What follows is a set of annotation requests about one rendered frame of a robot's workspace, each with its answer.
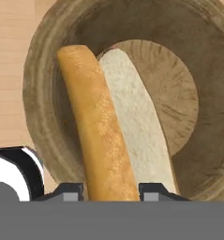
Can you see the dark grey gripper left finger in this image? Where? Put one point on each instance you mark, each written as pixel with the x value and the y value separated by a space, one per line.
pixel 68 191

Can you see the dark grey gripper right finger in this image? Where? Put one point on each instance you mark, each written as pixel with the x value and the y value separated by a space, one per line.
pixel 154 191

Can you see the black and white plate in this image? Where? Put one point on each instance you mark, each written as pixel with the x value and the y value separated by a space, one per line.
pixel 10 173

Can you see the golden hot dog bun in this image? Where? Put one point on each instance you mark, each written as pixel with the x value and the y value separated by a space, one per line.
pixel 101 125

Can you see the brown wooden bowl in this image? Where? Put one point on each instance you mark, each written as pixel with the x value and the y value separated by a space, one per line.
pixel 194 93

